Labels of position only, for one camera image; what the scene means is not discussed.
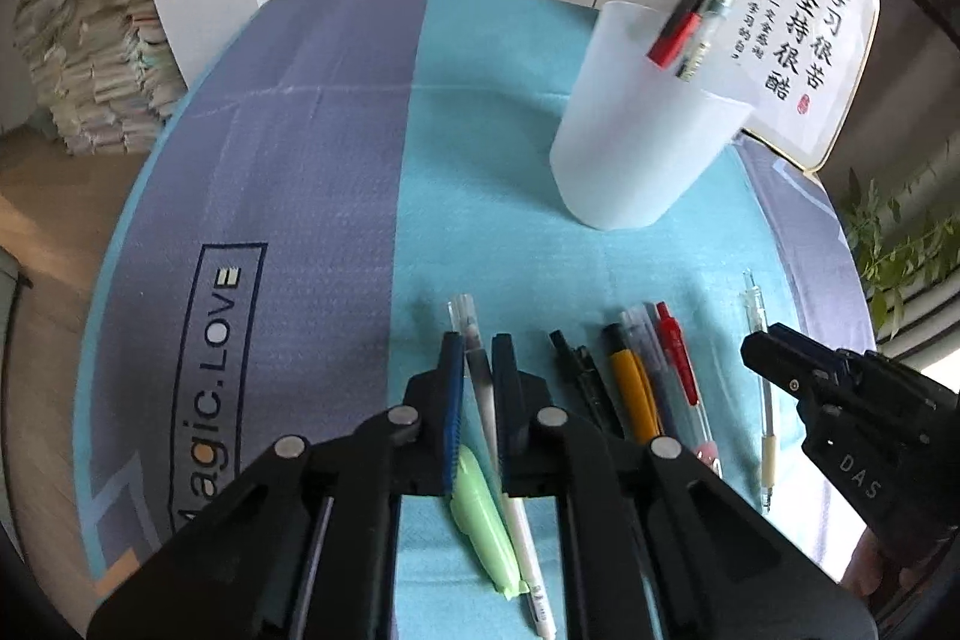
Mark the blue ink clear pen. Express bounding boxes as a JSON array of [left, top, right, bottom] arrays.
[[620, 305, 680, 440]]

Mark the translucent white pen cup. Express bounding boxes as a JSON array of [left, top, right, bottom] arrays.
[[550, 0, 760, 230]]

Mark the green whale shaped highlighter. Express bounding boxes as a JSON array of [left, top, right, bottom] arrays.
[[449, 445, 527, 601]]

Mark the white slim pen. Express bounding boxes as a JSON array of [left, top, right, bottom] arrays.
[[448, 294, 558, 640]]

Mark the green potted plant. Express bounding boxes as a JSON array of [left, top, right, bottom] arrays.
[[841, 163, 958, 342]]

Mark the person's right hand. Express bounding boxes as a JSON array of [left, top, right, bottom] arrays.
[[839, 530, 910, 599]]

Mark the blue grey patterned tablecloth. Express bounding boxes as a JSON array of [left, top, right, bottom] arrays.
[[73, 0, 875, 638]]

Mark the clear slim pen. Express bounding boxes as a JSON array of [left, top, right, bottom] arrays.
[[743, 271, 778, 513]]

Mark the clear gel pen white grip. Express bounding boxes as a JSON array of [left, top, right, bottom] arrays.
[[675, 0, 734, 81]]

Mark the orange black pen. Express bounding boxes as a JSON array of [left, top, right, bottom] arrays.
[[602, 323, 662, 445]]

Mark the framed calligraphy sign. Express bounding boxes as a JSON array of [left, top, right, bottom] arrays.
[[716, 0, 880, 172]]

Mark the tall stack of books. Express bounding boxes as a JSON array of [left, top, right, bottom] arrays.
[[13, 0, 187, 156]]

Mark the red clicker pen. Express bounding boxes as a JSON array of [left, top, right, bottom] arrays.
[[654, 301, 722, 477]]

